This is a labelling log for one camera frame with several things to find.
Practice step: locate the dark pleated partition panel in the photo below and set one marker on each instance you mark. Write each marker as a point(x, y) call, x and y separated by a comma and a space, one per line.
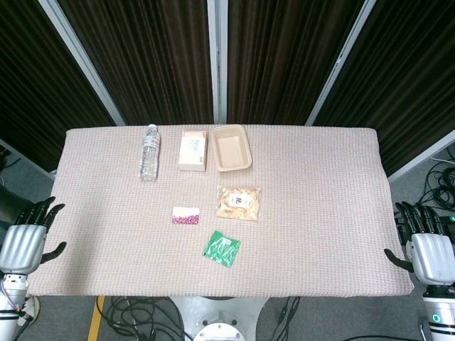
point(284, 53)
point(409, 89)
point(28, 89)
point(149, 53)

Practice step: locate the clear snack bag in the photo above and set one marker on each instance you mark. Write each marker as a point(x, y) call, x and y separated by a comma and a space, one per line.
point(237, 204)

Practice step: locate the clear plastic water bottle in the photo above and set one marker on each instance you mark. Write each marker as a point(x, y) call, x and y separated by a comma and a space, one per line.
point(149, 156)

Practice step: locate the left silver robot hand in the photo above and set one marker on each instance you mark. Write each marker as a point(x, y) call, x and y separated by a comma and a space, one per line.
point(23, 248)

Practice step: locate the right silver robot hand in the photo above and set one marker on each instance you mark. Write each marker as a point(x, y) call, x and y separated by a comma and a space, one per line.
point(433, 257)

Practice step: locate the beige food container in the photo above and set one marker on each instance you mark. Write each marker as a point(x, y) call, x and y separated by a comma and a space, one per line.
point(231, 151)

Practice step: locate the peach tissue pack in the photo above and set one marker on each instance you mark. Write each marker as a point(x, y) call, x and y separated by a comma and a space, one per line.
point(192, 152)

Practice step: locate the grey aluminium partition post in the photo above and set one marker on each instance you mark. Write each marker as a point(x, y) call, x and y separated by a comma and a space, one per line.
point(337, 62)
point(84, 62)
point(217, 53)

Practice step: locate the pink waffle tablecloth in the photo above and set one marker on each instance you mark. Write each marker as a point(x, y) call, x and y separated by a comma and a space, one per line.
point(313, 220)

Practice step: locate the green foil sachet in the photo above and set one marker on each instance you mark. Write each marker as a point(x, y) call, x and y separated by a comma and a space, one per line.
point(222, 248)

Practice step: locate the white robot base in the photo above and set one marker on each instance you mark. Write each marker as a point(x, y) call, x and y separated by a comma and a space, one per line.
point(218, 319)

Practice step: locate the yellow floor tape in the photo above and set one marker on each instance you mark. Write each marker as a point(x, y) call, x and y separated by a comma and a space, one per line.
point(95, 319)

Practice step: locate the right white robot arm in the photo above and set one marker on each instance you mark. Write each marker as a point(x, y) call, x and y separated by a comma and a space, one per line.
point(440, 312)

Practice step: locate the grey aluminium partition rail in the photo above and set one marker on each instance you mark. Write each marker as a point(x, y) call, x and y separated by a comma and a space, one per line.
point(26, 160)
point(419, 159)

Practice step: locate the magenta white patterned packet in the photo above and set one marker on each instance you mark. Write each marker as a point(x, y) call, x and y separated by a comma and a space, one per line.
point(186, 218)

